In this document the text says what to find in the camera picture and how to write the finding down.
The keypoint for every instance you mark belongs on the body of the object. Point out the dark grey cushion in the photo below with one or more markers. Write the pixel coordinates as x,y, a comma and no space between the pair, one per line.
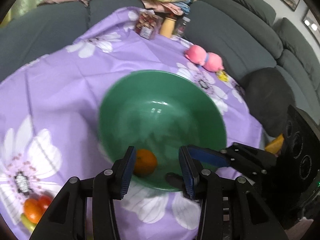
268,96

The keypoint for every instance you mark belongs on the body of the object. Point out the grey sofa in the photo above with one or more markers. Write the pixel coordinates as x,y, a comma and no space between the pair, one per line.
248,34

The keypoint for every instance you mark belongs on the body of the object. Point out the red cherry tomato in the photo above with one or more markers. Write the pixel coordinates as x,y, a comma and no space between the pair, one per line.
44,201

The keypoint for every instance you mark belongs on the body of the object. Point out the clear box of dates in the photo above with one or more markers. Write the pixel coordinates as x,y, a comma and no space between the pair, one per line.
147,25

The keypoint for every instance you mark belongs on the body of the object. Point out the clear jar dark lid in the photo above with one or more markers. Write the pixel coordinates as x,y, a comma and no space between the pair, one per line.
181,26

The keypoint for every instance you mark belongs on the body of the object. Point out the yellow banana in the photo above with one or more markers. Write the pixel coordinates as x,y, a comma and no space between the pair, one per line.
30,226

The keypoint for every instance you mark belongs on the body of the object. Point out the yellow toy piece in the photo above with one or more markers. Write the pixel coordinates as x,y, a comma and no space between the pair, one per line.
222,76

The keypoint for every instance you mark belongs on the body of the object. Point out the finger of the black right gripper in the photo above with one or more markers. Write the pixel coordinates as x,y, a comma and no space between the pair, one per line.
208,156
175,180

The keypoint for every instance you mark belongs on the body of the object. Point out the purple floral tablecloth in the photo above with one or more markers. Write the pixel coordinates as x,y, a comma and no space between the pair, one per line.
49,107

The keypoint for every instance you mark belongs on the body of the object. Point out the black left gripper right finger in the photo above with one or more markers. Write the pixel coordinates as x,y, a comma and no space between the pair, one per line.
230,209

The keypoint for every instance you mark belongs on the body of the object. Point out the orange mandarin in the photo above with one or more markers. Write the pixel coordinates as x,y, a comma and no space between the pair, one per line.
146,163
32,210

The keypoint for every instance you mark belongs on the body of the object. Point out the yellow bottle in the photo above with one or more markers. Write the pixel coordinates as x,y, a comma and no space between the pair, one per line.
168,26

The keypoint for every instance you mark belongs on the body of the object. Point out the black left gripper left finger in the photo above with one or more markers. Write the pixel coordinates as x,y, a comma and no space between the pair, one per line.
66,216

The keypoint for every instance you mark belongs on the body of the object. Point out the green plastic bowl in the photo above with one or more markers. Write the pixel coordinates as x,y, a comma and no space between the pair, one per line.
158,111

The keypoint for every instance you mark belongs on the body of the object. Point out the pink plush pig toy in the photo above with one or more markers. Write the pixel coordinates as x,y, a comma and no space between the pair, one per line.
209,61

